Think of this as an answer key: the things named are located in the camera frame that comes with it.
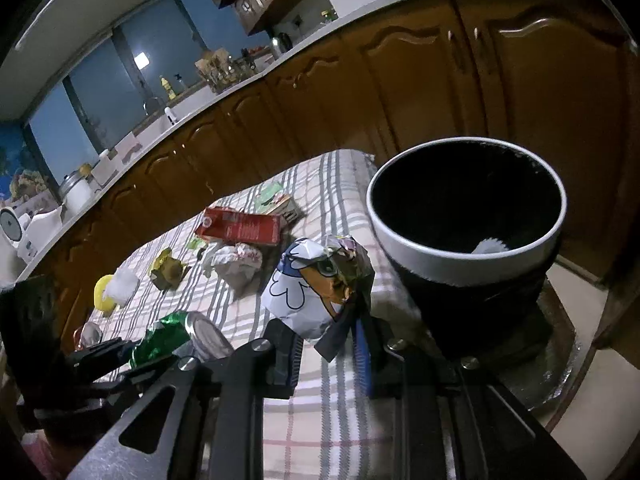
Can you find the white wrapper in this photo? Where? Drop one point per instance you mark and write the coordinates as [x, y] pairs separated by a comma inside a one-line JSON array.
[[235, 265]]

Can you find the sink faucet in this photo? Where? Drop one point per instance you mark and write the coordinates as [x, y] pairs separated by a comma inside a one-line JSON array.
[[152, 105]]

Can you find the crushed green can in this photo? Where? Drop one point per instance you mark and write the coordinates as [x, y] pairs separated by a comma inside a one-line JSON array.
[[167, 335]]

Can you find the yellow bottle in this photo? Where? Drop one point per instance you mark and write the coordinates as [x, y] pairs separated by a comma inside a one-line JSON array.
[[167, 89]]

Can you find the seasoning jars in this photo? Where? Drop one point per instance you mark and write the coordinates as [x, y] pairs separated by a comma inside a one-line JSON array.
[[328, 16]]

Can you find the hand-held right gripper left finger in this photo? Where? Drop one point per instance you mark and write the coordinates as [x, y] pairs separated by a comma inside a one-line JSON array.
[[285, 360]]

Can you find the white canister with metal lid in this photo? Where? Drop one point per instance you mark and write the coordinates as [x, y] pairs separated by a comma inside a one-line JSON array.
[[76, 195]]

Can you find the white crumpled tissue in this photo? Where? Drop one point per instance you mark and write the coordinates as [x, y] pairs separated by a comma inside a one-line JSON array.
[[490, 247]]

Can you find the black bin with white rim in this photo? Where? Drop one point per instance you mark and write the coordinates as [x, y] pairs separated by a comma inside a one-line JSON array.
[[475, 300]]

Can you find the steel electric kettle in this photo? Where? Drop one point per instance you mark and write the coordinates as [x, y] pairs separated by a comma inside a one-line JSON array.
[[280, 45]]

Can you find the white kitchen countertop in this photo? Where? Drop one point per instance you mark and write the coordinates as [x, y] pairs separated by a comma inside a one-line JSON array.
[[320, 35]]

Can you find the crushed red can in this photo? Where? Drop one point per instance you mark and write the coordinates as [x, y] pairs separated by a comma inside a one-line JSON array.
[[89, 334]]

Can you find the clear spray bottle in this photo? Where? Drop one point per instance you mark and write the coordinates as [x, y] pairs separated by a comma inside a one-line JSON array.
[[178, 85]]

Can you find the cartoon print snack bag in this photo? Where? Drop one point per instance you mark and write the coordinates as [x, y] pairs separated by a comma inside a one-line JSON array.
[[300, 290]]

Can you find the small cardboard box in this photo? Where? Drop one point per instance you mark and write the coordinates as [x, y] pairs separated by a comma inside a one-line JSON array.
[[104, 169], [127, 147]]

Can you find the red carton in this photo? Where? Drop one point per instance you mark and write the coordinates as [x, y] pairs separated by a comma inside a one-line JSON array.
[[235, 227]]

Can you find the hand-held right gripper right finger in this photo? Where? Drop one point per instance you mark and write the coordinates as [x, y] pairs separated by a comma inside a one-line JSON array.
[[362, 360]]

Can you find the plaid tablecloth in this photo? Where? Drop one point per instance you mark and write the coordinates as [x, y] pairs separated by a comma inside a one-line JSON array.
[[325, 435]]

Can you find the white foam fruit net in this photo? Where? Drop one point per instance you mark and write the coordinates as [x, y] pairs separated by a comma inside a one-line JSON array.
[[124, 285]]

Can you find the round dark stand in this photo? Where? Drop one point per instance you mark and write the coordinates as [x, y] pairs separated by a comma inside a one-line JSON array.
[[550, 360]]

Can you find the brown wooden lower cabinets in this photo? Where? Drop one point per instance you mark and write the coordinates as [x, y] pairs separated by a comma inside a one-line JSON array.
[[400, 85]]

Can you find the olive wrapper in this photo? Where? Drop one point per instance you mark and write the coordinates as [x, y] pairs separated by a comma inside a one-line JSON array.
[[167, 270]]

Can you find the small green wrapper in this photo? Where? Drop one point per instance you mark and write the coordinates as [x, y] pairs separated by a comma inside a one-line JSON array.
[[195, 244]]

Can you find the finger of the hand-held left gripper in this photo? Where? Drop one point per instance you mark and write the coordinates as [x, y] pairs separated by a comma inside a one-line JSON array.
[[132, 379], [105, 351]]

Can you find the white soap dispenser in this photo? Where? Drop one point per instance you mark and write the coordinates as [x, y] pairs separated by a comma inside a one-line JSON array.
[[170, 115]]

